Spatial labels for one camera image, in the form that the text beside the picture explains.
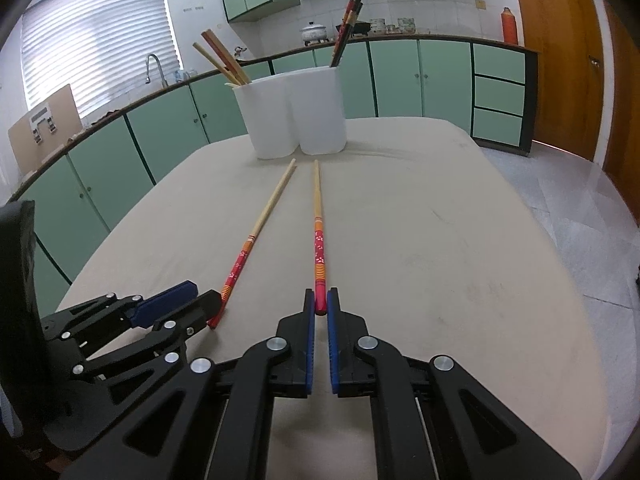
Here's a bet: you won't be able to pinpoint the red-handled patterned chopstick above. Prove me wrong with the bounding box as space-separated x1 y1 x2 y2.
207 158 296 330
328 0 357 68

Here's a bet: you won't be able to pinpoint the plain bamboo chopstick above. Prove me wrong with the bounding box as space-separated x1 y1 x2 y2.
200 29 252 85
192 42 241 86

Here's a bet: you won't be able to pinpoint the green lower kitchen cabinets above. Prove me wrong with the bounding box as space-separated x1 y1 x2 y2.
18 36 538 315

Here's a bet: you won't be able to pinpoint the beige table cloth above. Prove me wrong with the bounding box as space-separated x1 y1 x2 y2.
63 118 608 479

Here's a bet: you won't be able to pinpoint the cardboard box on counter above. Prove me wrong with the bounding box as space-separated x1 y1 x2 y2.
9 84 84 174

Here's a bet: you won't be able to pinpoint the chrome sink faucet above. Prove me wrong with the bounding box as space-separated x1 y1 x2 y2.
144 53 169 89

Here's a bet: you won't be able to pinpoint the white twin utensil holder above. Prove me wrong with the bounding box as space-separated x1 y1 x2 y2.
232 66 347 160

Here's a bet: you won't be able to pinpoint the white window blind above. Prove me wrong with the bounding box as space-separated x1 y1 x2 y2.
21 0 181 117

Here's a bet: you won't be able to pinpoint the brown wooden door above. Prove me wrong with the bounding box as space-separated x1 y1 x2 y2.
518 0 604 160
604 2 640 222

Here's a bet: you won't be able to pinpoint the white cooking pot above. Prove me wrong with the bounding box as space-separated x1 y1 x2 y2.
300 22 329 47

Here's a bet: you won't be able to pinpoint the black wok on stove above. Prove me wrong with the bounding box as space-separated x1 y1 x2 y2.
350 21 371 37

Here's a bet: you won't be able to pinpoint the black chopstick in holder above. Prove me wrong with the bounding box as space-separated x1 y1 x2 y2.
330 0 365 68

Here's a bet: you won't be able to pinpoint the orange thermos bottle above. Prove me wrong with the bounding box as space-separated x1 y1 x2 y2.
501 6 518 46

